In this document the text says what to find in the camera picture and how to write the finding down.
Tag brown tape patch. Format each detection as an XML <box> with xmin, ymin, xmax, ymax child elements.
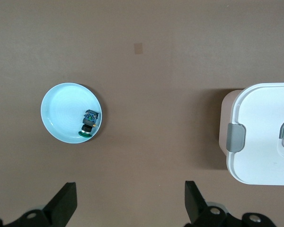
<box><xmin>133</xmin><ymin>42</ymin><xmax>143</xmax><ymax>55</ymax></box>

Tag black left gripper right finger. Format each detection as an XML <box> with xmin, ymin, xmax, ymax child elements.
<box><xmin>184</xmin><ymin>181</ymin><xmax>278</xmax><ymax>227</ymax></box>

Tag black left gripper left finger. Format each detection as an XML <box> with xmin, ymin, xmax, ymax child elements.
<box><xmin>0</xmin><ymin>182</ymin><xmax>78</xmax><ymax>227</ymax></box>

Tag light blue round plate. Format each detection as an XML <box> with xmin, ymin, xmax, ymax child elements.
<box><xmin>40</xmin><ymin>82</ymin><xmax>106</xmax><ymax>144</ymax></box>

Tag green push-button switch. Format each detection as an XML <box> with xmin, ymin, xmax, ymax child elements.
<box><xmin>78</xmin><ymin>109</ymin><xmax>100</xmax><ymax>138</ymax></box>

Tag white lunch box grey clips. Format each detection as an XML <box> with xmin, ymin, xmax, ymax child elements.
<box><xmin>218</xmin><ymin>82</ymin><xmax>284</xmax><ymax>186</ymax></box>

